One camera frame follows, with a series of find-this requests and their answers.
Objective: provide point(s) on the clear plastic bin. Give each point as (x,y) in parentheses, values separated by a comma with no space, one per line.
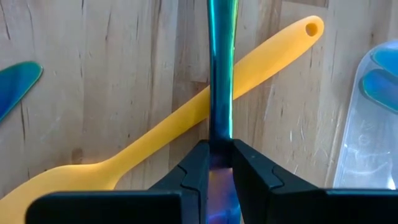
(367,149)

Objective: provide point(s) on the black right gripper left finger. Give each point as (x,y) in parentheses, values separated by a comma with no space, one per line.
(124,208)

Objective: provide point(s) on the yellow silicone spatula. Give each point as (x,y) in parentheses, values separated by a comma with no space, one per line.
(264,62)

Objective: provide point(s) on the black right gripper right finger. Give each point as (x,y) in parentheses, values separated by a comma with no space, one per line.
(295,202)

